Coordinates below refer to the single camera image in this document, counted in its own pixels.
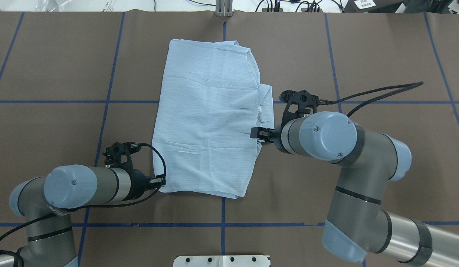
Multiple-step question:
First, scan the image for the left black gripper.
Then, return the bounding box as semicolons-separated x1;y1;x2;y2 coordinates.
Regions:
103;142;166;201

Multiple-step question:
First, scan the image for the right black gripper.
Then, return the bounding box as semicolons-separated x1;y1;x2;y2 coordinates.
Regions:
250;90;319;144

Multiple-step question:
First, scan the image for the light blue button shirt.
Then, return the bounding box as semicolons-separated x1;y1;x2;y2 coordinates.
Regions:
152;39;275;199

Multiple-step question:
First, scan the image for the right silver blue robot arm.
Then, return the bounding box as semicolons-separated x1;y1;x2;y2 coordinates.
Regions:
250;90;459;267

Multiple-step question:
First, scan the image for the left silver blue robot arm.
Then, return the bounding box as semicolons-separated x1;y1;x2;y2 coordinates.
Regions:
0;142;167;267

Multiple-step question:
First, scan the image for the clear plastic bag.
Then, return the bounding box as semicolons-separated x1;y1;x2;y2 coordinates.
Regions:
33;0;60;12

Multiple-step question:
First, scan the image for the aluminium frame post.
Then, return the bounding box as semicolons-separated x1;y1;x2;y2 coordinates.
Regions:
215;0;234;17

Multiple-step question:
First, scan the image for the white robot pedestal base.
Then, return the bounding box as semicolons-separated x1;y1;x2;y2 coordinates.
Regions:
173;255;272;267

